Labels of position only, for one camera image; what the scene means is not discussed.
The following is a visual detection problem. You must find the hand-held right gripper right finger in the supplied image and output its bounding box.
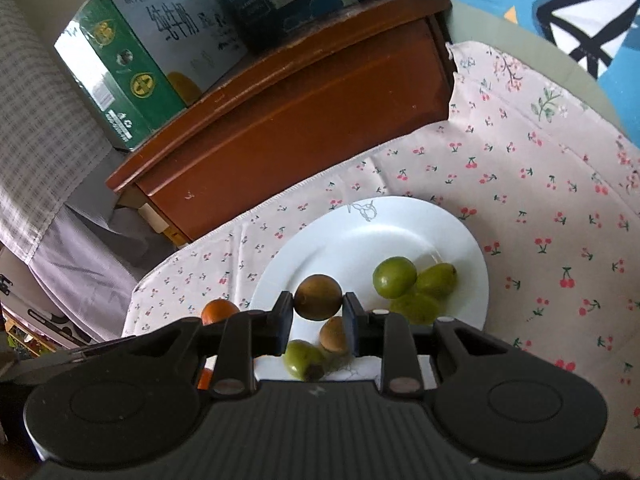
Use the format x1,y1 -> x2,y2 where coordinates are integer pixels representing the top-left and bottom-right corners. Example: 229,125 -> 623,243
343,291 -> 521,396

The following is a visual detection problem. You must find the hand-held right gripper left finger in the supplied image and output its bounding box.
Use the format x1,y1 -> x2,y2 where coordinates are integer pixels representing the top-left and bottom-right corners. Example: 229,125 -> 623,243
100,290 -> 296,399

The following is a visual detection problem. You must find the longan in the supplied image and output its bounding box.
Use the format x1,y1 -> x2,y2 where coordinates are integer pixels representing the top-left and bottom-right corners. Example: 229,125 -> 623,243
319,316 -> 349,356
293,274 -> 344,321

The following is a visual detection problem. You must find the elongated green jujube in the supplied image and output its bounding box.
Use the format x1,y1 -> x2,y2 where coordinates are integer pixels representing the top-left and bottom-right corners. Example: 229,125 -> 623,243
283,340 -> 326,382

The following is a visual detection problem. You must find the white plate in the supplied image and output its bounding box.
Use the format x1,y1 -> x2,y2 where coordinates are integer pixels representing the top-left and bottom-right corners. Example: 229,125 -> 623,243
248,196 -> 489,383

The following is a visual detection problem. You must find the cherry print tablecloth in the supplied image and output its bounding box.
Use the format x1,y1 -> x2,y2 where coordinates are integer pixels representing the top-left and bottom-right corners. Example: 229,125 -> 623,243
121,41 -> 640,433

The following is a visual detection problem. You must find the brown wooden headboard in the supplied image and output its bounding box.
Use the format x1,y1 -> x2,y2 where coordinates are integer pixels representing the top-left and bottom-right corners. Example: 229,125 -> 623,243
105,0 -> 456,248

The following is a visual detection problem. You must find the lilac hanging cloth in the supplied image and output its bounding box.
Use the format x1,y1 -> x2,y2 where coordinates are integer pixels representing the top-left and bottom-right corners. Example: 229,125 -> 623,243
30,150 -> 191,346

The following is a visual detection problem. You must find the green carton box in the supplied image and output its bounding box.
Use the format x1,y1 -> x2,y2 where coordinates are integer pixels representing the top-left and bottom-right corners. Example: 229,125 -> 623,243
54,0 -> 251,153

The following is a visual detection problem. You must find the checked cloth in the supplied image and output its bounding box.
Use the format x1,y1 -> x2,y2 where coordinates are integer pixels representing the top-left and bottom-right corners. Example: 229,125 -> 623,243
0,0 -> 118,266

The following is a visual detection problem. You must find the dark blue carton box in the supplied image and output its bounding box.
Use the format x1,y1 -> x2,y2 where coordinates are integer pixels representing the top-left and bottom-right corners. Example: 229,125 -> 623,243
195,0 -> 376,56

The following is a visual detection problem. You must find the grey-green bedsheet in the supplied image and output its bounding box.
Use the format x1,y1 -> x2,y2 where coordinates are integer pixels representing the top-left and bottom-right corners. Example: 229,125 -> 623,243
447,0 -> 640,146

